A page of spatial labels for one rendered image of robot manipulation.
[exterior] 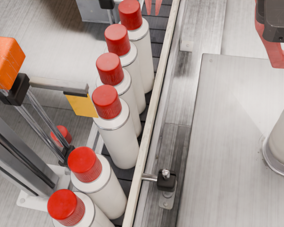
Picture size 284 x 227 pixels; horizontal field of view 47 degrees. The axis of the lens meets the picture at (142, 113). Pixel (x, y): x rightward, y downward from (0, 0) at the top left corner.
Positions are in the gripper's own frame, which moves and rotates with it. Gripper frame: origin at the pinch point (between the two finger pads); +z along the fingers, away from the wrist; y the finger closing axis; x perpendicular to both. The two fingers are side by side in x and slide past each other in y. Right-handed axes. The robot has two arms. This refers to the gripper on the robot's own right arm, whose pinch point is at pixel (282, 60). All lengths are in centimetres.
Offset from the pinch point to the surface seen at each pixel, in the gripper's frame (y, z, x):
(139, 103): 9.6, 26.4, 17.6
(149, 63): 15.3, 22.0, 16.2
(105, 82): 4.5, 12.8, 19.7
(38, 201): -8.3, 35.0, 34.3
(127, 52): 10.6, 13.6, 17.9
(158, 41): 27.7, 30.6, 17.1
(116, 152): -1.6, 22.4, 18.5
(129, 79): 6.3, 14.3, 17.0
